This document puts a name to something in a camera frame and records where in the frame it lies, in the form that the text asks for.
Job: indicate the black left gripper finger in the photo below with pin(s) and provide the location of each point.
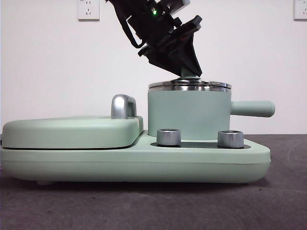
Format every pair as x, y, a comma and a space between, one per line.
189, 57
160, 60

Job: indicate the glass lid with green knob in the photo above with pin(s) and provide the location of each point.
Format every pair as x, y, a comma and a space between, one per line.
189, 83

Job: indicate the silver control knob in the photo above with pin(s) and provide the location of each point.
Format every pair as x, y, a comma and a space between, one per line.
230, 139
168, 137

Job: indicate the black control panel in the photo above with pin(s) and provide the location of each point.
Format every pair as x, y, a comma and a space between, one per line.
201, 144

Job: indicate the mint green griddle cover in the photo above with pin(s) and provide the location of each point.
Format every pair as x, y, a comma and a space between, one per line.
67, 131

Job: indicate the mint green cooker base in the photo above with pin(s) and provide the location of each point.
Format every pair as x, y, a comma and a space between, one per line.
96, 165

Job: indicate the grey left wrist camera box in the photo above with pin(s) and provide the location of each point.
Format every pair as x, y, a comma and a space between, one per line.
175, 6

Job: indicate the white wall socket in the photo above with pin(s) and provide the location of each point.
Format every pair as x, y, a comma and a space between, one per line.
301, 9
88, 10

